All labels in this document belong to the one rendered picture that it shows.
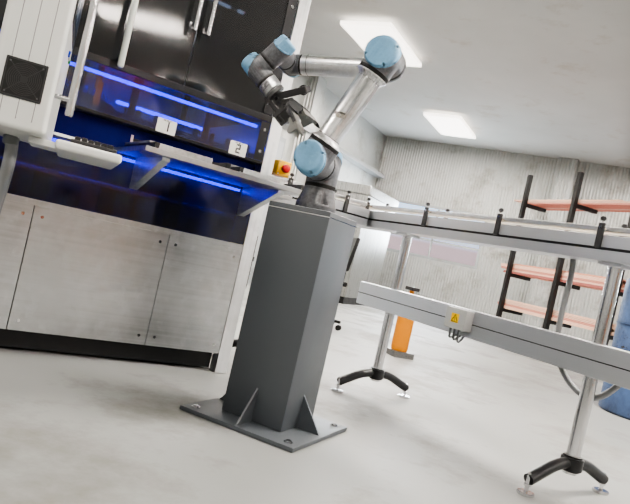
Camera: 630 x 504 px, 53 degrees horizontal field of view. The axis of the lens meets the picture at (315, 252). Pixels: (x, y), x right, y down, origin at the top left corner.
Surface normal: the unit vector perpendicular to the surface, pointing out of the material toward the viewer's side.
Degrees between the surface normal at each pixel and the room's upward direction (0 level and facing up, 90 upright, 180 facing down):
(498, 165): 90
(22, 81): 90
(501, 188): 90
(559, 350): 90
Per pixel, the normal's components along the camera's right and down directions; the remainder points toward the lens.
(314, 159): -0.37, 0.04
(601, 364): -0.82, -0.19
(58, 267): 0.53, 0.12
